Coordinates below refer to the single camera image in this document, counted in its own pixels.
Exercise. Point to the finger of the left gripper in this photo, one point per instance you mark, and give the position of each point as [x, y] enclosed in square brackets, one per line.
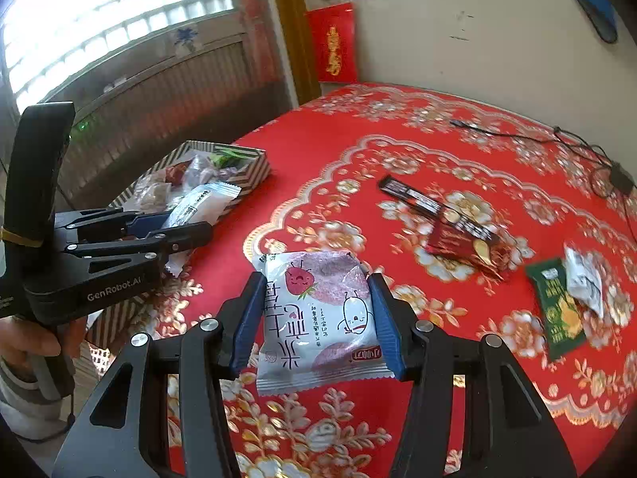
[119, 222]
[113, 246]

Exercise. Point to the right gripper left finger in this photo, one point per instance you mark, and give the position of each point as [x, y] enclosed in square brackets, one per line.
[217, 349]

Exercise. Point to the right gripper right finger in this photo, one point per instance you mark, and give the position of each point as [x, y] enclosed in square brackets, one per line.
[420, 353]

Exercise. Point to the white strawberry snack packet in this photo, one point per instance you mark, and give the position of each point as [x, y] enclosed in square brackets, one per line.
[318, 323]

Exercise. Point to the person's left hand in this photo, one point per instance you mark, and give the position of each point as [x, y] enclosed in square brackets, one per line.
[20, 339]

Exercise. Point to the white green-print snack packet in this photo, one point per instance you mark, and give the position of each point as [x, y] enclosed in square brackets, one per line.
[206, 202]

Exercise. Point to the striped cardboard snack box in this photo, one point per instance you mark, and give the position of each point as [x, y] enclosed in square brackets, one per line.
[160, 190]

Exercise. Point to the dark red gold snack bar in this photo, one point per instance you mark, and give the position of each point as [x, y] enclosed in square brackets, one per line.
[468, 244]

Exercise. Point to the green cracker packet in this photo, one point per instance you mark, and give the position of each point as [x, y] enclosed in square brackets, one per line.
[562, 322]

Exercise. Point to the red floral tablecloth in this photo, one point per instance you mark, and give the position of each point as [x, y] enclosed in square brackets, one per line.
[503, 171]

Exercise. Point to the black long snack bar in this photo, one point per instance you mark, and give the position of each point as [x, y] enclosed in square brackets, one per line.
[432, 209]

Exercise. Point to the white crumpled snack packet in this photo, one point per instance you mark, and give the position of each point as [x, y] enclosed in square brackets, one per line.
[583, 279]

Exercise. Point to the metal door with window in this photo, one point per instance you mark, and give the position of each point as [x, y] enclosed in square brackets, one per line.
[143, 75]

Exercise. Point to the lower red wall envelope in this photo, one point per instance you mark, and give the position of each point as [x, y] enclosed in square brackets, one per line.
[333, 40]

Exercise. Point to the wooden door frame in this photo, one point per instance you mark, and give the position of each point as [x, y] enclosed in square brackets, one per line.
[298, 43]

